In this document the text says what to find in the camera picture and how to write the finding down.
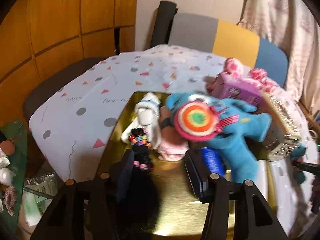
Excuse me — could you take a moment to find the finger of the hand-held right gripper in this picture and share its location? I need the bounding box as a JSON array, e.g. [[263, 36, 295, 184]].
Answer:
[[295, 170, 320, 215], [290, 144, 320, 175]]

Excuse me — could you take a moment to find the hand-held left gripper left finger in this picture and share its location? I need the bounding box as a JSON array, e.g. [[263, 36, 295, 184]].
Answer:
[[30, 149, 135, 240]]

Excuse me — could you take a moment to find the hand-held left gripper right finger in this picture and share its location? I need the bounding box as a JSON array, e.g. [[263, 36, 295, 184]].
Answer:
[[184, 151, 284, 240]]

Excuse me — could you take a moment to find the gold metal tray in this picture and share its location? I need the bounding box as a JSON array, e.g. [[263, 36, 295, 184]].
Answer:
[[86, 91, 270, 240]]

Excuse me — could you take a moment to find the blue tissue pack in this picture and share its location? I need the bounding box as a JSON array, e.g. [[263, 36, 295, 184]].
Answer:
[[202, 147, 225, 178]]

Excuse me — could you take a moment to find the black braid with coloured beads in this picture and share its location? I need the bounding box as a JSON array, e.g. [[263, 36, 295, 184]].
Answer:
[[125, 127, 163, 233]]

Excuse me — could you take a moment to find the pink sock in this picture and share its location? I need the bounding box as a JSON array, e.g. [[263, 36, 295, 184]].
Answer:
[[157, 105, 188, 162]]

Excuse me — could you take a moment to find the cream sock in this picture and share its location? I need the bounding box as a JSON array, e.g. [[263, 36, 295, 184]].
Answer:
[[121, 120, 163, 153]]

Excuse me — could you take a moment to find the blue plush toy with lollipop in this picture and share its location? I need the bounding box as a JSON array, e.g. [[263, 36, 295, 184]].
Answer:
[[165, 92, 272, 183]]

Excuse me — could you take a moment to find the silver embossed tissue box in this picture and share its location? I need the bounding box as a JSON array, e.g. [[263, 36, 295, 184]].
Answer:
[[260, 90, 304, 160]]

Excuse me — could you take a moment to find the purple cardboard box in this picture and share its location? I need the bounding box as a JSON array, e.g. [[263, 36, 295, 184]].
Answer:
[[210, 71, 265, 107]]

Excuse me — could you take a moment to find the pink spotted plush toy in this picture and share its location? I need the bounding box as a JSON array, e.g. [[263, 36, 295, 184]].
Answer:
[[224, 57, 278, 94]]

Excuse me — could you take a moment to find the green glass table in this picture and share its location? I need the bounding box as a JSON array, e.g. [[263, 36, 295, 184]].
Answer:
[[0, 120, 28, 215]]

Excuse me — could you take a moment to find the brown round object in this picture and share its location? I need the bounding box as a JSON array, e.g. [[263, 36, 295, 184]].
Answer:
[[0, 141, 15, 156]]

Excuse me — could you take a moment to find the pale printed curtain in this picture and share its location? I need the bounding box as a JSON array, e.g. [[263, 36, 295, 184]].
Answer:
[[237, 0, 320, 110]]

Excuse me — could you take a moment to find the grey yellow blue chair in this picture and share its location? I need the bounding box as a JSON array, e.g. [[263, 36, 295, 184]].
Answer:
[[168, 13, 289, 88]]

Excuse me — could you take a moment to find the black rolled mat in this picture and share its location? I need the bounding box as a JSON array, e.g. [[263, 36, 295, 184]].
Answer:
[[151, 0, 178, 49]]

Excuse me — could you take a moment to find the wooden wardrobe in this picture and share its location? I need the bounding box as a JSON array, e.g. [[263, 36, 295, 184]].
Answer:
[[0, 0, 139, 98]]

